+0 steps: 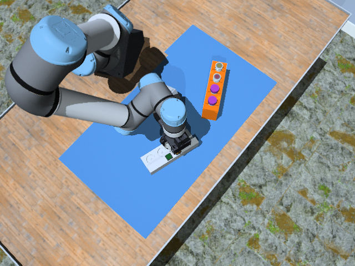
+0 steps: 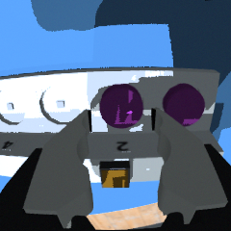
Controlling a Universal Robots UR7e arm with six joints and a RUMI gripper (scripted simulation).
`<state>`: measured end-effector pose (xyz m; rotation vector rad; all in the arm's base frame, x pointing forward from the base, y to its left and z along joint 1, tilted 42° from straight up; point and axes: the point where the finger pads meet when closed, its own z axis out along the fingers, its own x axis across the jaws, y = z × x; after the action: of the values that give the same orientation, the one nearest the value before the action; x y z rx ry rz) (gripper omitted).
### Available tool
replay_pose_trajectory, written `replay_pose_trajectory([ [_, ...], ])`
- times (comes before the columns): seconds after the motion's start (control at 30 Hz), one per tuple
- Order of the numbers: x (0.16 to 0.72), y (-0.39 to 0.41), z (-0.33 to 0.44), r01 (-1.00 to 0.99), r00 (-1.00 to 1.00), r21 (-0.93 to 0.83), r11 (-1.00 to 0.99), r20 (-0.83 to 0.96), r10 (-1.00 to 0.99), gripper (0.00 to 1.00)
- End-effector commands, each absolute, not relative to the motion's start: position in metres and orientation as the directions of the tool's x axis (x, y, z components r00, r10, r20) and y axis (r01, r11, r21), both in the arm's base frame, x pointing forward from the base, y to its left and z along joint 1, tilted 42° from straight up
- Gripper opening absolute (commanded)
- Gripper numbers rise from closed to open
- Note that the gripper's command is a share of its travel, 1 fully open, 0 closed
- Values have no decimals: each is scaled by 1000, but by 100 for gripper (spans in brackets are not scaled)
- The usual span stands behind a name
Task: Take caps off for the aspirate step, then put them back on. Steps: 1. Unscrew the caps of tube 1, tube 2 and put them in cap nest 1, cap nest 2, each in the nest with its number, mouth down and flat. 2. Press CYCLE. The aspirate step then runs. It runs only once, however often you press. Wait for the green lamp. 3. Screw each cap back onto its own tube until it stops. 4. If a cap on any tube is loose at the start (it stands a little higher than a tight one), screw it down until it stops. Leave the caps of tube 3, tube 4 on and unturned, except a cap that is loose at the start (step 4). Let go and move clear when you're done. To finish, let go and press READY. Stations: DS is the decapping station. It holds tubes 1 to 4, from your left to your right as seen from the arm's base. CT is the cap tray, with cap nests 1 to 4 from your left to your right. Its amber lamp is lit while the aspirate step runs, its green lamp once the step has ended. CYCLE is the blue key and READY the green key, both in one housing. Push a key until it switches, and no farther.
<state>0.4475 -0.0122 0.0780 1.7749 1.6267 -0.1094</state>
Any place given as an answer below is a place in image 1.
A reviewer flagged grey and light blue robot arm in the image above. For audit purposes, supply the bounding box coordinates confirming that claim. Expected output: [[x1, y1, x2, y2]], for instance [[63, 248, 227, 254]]
[[5, 4, 187, 138]]

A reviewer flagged blue flat mat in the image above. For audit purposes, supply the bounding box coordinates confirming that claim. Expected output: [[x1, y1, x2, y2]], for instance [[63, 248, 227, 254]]
[[58, 25, 277, 239]]

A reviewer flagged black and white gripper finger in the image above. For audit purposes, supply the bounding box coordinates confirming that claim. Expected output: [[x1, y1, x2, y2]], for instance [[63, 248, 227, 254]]
[[160, 137, 174, 155]]

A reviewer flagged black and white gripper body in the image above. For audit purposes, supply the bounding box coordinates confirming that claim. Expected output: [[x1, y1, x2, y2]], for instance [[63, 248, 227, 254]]
[[162, 132, 191, 155]]

